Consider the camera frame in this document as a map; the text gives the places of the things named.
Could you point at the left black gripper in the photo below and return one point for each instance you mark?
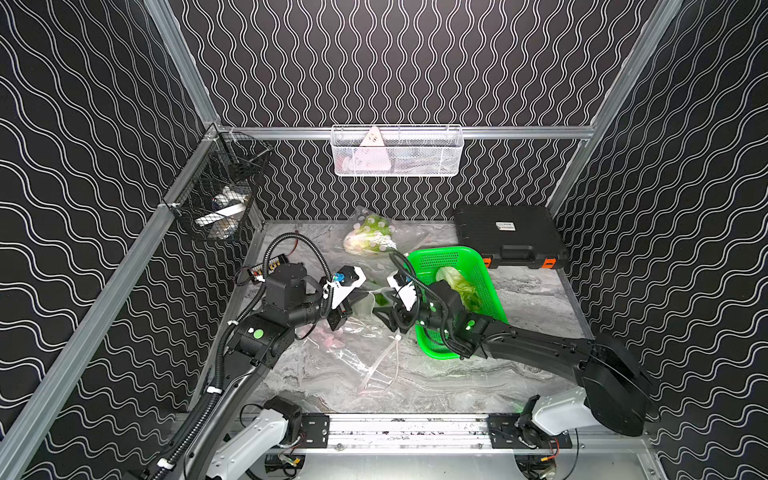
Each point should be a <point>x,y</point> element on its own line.
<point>334,314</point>

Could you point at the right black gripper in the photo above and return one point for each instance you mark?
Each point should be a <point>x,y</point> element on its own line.
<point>394,316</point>

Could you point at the bagged chinese cabbage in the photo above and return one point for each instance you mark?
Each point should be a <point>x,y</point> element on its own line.
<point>370,295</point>
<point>370,234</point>

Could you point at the zip-top bag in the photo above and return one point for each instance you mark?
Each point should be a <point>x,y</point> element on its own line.
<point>368,350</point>

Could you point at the green plastic basket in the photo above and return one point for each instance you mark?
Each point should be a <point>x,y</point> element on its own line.
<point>466,274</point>

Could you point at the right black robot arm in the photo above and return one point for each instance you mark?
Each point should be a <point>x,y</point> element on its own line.
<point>611,388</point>

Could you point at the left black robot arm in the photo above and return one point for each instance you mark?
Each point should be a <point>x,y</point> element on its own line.
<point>296,289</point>

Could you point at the pink triangle card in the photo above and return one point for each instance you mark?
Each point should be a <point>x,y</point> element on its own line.
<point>371,156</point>

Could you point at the white items in black basket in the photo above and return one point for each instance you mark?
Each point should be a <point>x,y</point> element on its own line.
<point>228,208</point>

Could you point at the black tool case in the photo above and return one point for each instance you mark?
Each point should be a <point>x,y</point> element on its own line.
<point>521,235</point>

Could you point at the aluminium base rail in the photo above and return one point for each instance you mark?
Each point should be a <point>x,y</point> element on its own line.
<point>406,433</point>

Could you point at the white wire wall basket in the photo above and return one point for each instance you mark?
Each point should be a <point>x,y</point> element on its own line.
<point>421,150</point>

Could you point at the black wire wall basket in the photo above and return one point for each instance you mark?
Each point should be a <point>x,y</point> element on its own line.
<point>233,159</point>

